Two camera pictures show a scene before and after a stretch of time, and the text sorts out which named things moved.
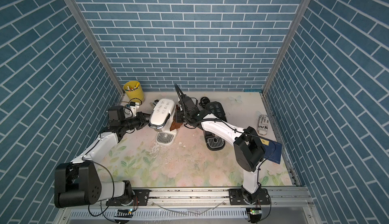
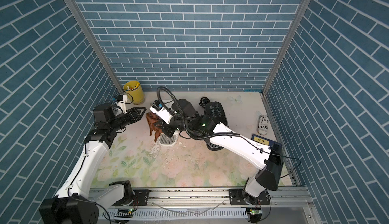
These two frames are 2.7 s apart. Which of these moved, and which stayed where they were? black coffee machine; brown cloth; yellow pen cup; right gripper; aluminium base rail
Moved: right gripper; brown cloth
Stayed: yellow pen cup; black coffee machine; aluminium base rail
